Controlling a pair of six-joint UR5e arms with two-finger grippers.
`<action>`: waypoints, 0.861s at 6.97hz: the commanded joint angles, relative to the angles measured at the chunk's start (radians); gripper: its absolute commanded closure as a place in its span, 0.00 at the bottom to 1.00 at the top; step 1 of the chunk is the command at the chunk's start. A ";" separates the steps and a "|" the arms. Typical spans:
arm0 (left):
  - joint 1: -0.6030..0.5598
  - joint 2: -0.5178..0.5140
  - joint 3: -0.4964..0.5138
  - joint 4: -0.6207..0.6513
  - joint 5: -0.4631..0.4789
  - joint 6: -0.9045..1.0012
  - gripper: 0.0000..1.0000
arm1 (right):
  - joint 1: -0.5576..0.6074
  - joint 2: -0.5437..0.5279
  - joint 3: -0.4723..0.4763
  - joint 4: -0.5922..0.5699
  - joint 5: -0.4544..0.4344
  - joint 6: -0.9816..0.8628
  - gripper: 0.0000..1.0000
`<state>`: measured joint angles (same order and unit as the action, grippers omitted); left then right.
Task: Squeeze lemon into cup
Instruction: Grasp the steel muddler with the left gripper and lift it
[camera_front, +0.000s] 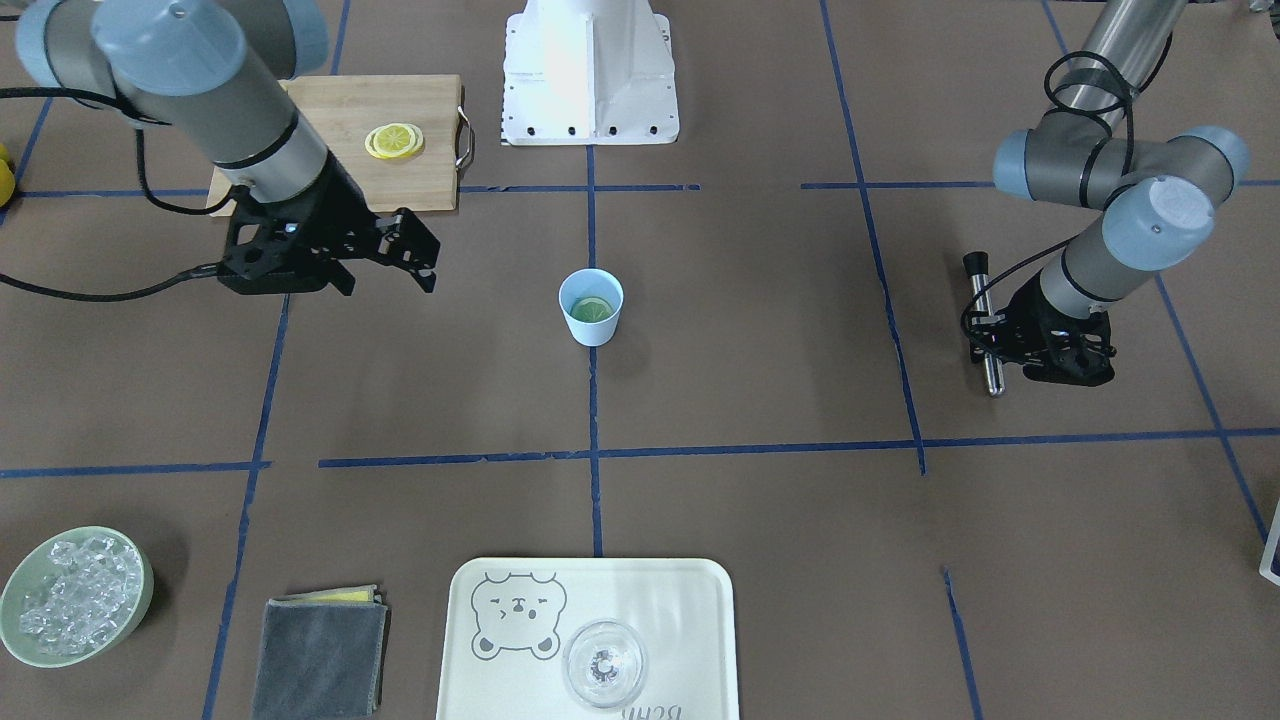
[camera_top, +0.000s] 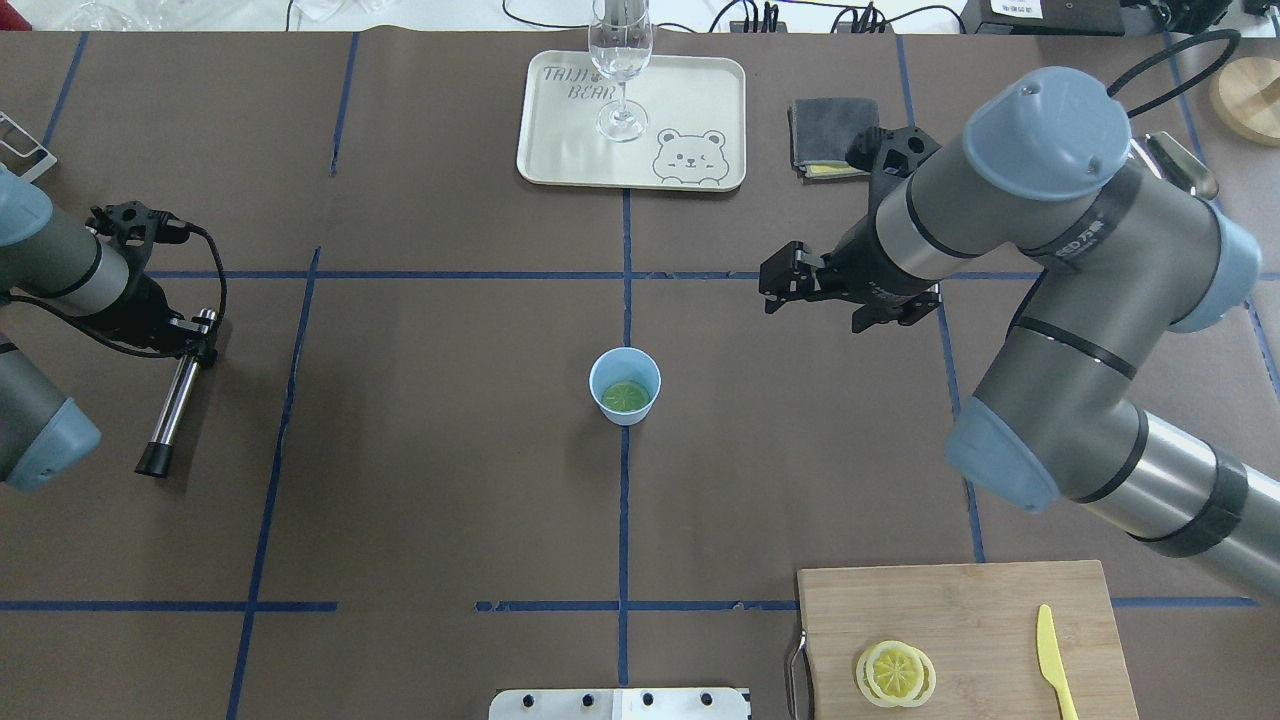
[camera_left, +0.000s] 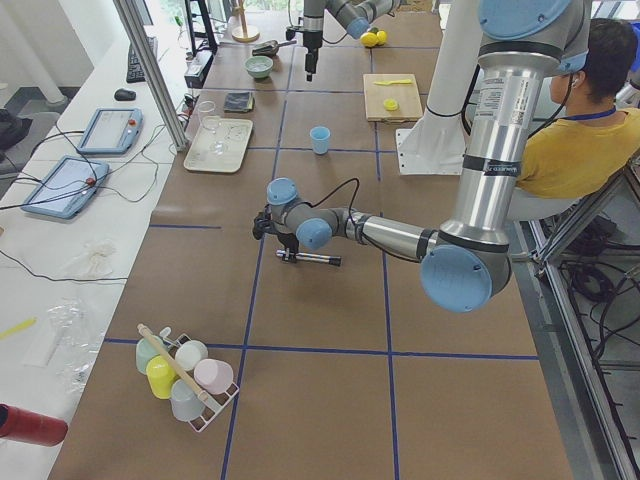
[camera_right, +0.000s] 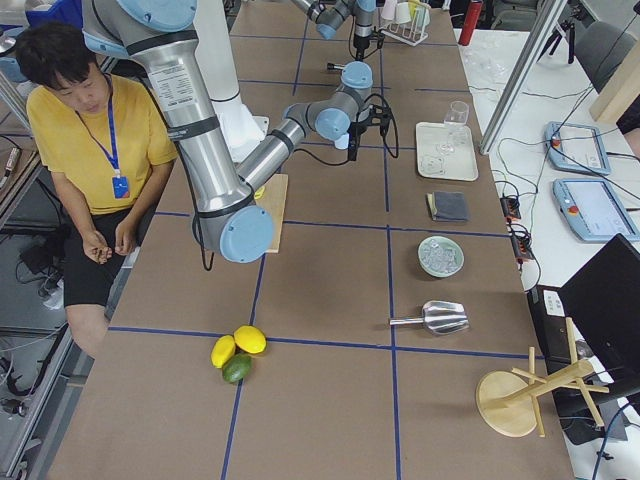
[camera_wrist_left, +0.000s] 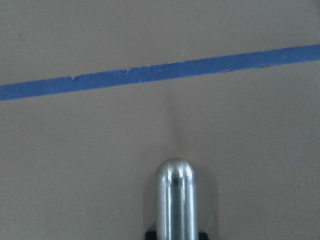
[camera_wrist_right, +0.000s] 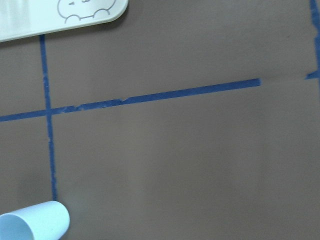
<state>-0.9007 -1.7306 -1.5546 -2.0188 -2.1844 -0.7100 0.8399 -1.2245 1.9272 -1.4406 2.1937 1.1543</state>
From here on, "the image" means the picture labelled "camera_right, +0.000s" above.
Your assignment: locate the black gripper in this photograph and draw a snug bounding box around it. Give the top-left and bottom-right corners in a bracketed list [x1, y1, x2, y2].
[353, 18, 372, 61]
[347, 112, 370, 161]

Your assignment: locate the yellow lemon half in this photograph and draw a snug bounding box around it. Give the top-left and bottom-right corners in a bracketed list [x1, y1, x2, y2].
[254, 186, 266, 200]

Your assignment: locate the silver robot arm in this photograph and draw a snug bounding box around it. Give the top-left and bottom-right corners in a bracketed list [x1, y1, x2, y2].
[82, 1, 373, 263]
[292, 0, 377, 61]

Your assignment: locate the light blue plastic cup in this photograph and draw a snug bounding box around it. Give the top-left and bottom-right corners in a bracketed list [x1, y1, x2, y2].
[334, 133, 350, 150]

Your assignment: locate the white cup rack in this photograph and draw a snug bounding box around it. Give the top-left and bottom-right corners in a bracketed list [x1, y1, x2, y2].
[380, 0, 431, 46]

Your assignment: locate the whole yellow lemon upper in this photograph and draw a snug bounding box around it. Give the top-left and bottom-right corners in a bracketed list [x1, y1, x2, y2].
[233, 325, 267, 354]

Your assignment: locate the whole yellow lemon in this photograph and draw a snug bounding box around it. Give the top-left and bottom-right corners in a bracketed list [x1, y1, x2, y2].
[233, 325, 267, 354]
[210, 335, 236, 369]

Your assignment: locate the whole yellow lemon lower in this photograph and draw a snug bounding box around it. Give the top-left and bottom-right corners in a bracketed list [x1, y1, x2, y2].
[210, 335, 236, 369]

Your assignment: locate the wooden cup tree stand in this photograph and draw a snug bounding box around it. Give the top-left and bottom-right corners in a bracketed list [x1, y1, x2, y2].
[475, 317, 609, 438]

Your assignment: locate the cream bear tray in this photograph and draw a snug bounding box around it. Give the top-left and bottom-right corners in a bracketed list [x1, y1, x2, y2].
[415, 122, 479, 182]

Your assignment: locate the bamboo cutting board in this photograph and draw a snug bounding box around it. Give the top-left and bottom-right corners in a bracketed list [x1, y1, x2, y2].
[255, 174, 289, 253]

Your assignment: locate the clear wine glass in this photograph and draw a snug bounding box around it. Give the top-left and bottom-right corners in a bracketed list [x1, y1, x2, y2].
[437, 100, 470, 154]

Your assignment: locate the grey yellow folded cloth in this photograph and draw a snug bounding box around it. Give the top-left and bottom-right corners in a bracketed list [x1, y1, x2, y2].
[426, 191, 469, 222]

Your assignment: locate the red water bottle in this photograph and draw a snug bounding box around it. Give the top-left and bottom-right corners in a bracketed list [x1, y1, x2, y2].
[458, 0, 483, 46]

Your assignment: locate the green bowl of ice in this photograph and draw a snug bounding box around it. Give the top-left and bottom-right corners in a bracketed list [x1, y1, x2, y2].
[417, 236, 464, 278]

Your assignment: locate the black usb hub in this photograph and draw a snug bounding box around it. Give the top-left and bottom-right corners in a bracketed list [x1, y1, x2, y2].
[500, 197, 521, 221]

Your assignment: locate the steel ice scoop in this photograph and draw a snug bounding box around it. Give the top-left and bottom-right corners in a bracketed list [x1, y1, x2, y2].
[389, 300, 469, 336]

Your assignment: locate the upper teach pendant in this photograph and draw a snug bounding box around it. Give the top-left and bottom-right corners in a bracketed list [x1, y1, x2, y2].
[543, 121, 611, 176]

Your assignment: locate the teach pendant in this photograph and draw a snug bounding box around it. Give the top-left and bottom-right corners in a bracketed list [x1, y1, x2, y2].
[552, 179, 639, 243]
[543, 121, 611, 176]

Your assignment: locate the person in yellow shirt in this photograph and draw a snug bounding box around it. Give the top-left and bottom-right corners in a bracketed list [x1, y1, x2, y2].
[16, 22, 177, 357]

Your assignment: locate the lower teach pendant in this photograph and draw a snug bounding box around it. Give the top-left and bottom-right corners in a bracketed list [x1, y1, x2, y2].
[552, 179, 639, 243]

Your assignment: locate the green lime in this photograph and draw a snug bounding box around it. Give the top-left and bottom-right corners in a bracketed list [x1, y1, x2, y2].
[222, 353, 252, 384]

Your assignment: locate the black laptop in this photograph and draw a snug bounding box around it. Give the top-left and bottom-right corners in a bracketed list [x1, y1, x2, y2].
[527, 234, 639, 423]

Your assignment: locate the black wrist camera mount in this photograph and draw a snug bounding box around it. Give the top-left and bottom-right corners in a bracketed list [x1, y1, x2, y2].
[367, 104, 393, 138]

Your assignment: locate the black camera cable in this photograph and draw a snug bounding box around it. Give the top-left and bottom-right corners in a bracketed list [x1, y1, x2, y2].
[294, 92, 400, 166]

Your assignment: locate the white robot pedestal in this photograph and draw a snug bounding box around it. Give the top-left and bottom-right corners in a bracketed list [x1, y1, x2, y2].
[194, 0, 269, 164]

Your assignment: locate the aluminium frame post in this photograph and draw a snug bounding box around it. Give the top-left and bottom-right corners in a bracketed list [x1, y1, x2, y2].
[479, 0, 567, 155]

